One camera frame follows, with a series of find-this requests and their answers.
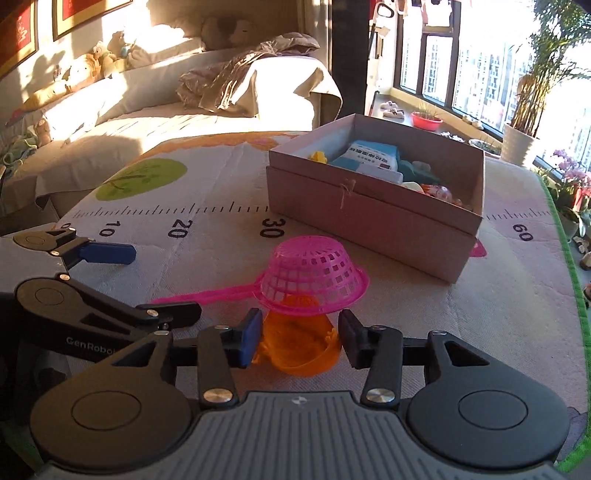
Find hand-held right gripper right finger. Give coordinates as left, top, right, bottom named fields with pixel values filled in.
left=338, top=309, right=509, bottom=409

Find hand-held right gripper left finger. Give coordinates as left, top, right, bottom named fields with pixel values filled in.
left=111, top=308, right=264, bottom=409

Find pink orchid plant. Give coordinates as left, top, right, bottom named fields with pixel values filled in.
left=551, top=148, right=591, bottom=238

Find pink plastic strainer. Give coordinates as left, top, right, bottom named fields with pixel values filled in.
left=150, top=235, right=371, bottom=317

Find teal plastic toy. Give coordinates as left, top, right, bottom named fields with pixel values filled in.
left=399, top=159, right=440, bottom=186

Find beige covered sofa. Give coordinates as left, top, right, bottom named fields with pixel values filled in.
left=0, top=44, right=343, bottom=223

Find brown cardboard box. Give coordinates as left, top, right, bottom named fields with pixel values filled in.
left=267, top=113, right=486, bottom=284

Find crumpled beige blanket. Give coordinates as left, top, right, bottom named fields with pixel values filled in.
left=177, top=32, right=321, bottom=112

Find printed play mat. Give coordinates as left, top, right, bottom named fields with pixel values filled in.
left=60, top=131, right=591, bottom=472

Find clear plastic blister pack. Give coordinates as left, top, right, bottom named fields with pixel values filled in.
left=365, top=164, right=405, bottom=185

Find red framed picture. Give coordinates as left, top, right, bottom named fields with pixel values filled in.
left=52, top=0, right=133, bottom=41
left=0, top=0, right=39, bottom=77

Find blue and white carton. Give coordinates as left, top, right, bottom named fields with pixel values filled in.
left=330, top=140, right=402, bottom=180

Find grey bowl planter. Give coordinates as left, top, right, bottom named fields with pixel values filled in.
left=468, top=137, right=502, bottom=160

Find beige bear plush toy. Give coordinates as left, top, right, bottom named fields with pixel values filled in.
left=93, top=31, right=136, bottom=77

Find pink and yellow plush toy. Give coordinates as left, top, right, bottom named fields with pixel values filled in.
left=419, top=182, right=463, bottom=206

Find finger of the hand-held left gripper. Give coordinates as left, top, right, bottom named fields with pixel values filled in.
left=15, top=273, right=203, bottom=334
left=13, top=228, right=137, bottom=274

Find red plastic basin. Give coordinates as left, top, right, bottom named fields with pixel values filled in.
left=410, top=111, right=443, bottom=132

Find palm plant in white pot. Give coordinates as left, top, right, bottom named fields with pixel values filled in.
left=500, top=0, right=591, bottom=168

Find green baby clothes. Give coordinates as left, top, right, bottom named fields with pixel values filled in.
left=0, top=133, right=38, bottom=168

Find hanging laundry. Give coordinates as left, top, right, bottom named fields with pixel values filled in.
left=401, top=0, right=456, bottom=27

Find white upright stick cleaner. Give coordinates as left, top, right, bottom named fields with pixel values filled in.
left=367, top=0, right=394, bottom=117

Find orange plastic bowl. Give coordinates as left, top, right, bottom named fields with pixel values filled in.
left=254, top=295, right=344, bottom=378

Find yellow lion plush toy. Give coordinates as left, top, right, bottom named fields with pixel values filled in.
left=21, top=53, right=103, bottom=112

